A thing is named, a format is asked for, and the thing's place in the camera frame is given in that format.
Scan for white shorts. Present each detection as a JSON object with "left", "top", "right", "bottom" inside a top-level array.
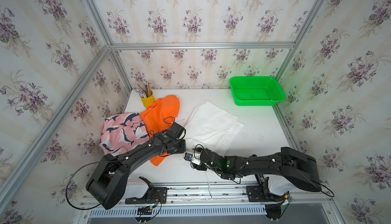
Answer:
[{"left": 184, "top": 100, "right": 244, "bottom": 156}]

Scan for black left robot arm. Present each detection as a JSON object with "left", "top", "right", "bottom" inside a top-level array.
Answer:
[{"left": 86, "top": 122, "right": 186, "bottom": 210}]

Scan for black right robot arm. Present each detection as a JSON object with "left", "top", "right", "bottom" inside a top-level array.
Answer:
[{"left": 192, "top": 147, "right": 322, "bottom": 192}]

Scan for orange cloth garment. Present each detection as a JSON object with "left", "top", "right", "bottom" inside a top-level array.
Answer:
[{"left": 141, "top": 95, "right": 180, "bottom": 167}]

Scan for yellow pencil cup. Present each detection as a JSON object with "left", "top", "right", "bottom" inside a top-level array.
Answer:
[{"left": 141, "top": 91, "right": 155, "bottom": 109}]

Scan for pink shark print garment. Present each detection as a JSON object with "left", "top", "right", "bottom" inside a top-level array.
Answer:
[{"left": 99, "top": 113, "right": 150, "bottom": 156}]

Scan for colored pencils bundle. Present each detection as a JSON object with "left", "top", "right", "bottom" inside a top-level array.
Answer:
[{"left": 137, "top": 81, "right": 152, "bottom": 98}]

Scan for green plastic basket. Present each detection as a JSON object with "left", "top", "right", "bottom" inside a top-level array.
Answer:
[{"left": 229, "top": 76, "right": 286, "bottom": 107}]

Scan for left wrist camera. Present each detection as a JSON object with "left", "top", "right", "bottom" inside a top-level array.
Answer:
[{"left": 166, "top": 122, "right": 186, "bottom": 139}]

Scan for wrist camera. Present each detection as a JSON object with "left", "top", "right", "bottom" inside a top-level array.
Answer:
[
  {"left": 166, "top": 122, "right": 186, "bottom": 139},
  {"left": 184, "top": 152, "right": 201, "bottom": 166}
]

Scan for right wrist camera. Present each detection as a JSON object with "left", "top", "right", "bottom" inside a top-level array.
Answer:
[{"left": 184, "top": 152, "right": 201, "bottom": 166}]

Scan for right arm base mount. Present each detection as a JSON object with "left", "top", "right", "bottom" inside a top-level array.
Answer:
[{"left": 246, "top": 175, "right": 289, "bottom": 203}]

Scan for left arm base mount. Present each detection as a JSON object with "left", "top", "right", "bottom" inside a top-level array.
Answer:
[{"left": 123, "top": 177, "right": 168, "bottom": 204}]

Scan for aluminium rail frame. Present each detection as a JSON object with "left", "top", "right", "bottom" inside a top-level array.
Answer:
[{"left": 72, "top": 182, "right": 345, "bottom": 224}]

